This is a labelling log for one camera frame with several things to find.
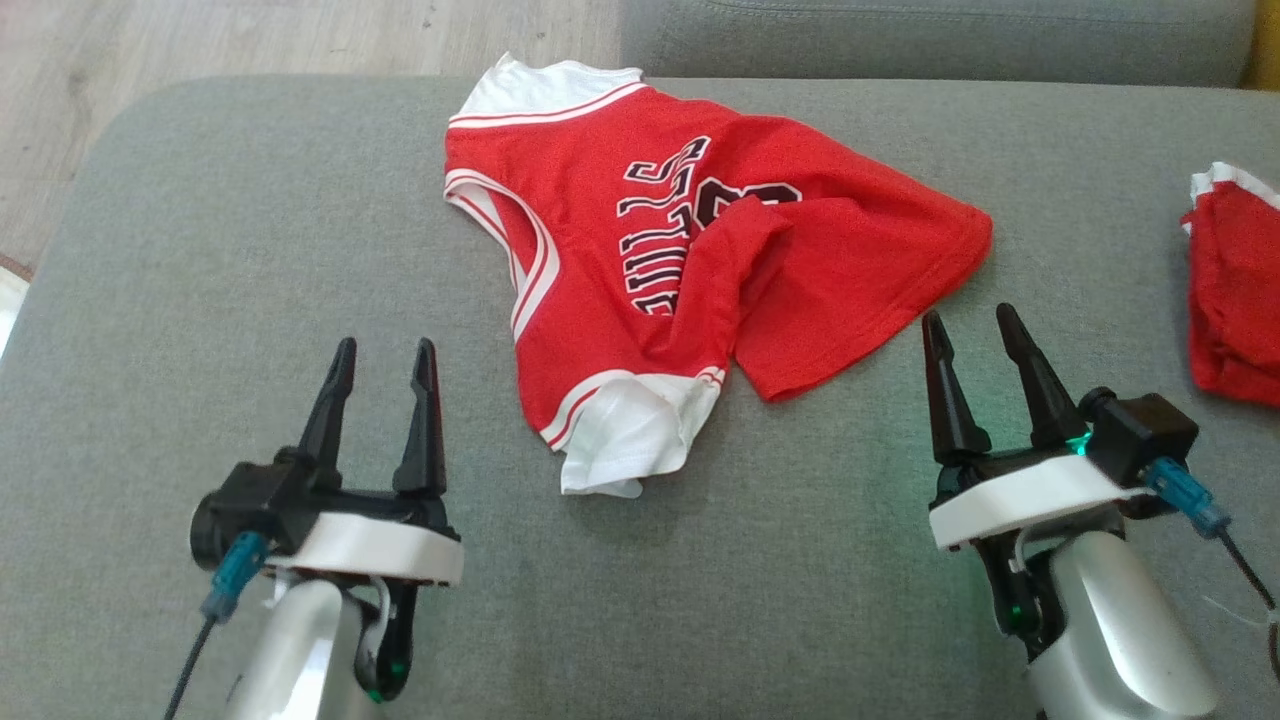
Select yellow fabric surface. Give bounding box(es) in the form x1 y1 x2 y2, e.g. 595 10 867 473
1240 0 1280 91

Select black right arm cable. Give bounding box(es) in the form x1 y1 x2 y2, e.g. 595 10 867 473
1145 458 1280 681

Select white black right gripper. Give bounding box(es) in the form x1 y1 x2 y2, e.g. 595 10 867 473
921 303 1151 553

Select red Bulls basketball shorts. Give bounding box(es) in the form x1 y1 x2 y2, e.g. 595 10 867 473
1180 162 1280 409

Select large grey sofa seat cushion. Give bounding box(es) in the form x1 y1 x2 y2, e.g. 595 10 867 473
0 75 1280 720

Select red Bulls basketball jersey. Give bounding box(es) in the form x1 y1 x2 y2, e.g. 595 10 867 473
443 52 994 498

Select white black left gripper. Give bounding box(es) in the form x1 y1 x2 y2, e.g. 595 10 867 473
265 337 464 586

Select small grey sofa cushion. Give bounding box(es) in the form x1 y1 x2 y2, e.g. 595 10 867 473
620 0 1259 89

